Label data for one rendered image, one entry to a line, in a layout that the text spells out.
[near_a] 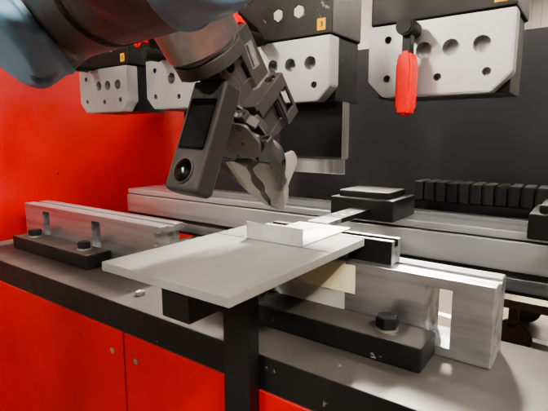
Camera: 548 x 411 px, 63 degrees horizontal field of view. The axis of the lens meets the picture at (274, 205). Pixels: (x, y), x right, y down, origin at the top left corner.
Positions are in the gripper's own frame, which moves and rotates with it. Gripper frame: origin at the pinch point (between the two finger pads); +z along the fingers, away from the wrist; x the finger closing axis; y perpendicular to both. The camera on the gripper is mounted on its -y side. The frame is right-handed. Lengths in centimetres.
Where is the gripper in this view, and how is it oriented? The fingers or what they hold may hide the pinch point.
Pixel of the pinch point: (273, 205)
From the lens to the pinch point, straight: 54.5
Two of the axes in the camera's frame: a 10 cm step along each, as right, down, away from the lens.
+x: -8.1, -0.9, 5.8
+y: 4.5, -7.3, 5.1
